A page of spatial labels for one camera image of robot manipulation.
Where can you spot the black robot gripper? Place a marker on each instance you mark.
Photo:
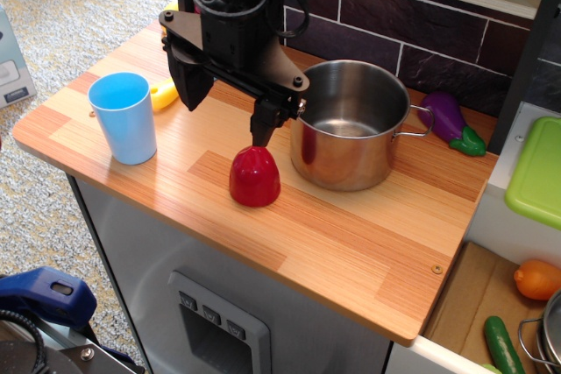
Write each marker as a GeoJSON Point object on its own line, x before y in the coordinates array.
{"type": "Point", "coordinates": [240, 45]}

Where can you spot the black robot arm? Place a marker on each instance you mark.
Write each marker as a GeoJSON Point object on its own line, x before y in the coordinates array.
{"type": "Point", "coordinates": [238, 42]}

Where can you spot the red toy sweet potato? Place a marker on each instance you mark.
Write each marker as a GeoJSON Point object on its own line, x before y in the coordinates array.
{"type": "Point", "coordinates": [254, 177]}

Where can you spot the stainless steel pot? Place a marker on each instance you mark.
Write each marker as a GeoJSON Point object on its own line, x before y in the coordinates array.
{"type": "Point", "coordinates": [346, 136]}

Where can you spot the small metal pot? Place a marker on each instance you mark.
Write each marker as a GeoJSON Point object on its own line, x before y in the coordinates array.
{"type": "Point", "coordinates": [545, 353]}

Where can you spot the yellow toy banana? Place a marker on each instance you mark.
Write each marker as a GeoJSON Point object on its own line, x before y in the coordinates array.
{"type": "Point", "coordinates": [163, 94]}

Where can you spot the light blue plastic cup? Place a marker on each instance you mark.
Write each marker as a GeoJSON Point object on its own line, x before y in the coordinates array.
{"type": "Point", "coordinates": [123, 108]}

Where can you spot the purple toy eggplant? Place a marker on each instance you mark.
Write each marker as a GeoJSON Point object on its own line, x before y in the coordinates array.
{"type": "Point", "coordinates": [442, 112]}

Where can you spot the blue clamp device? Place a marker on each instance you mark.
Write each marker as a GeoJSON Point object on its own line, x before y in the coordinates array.
{"type": "Point", "coordinates": [50, 294]}

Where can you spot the green plastic cutting board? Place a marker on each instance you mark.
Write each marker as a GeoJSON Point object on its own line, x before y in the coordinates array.
{"type": "Point", "coordinates": [534, 189]}

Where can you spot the orange toy fruit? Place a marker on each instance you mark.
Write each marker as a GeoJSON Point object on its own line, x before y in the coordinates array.
{"type": "Point", "coordinates": [537, 280]}

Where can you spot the green toy cucumber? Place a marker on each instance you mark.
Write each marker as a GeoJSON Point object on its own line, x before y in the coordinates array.
{"type": "Point", "coordinates": [500, 346]}

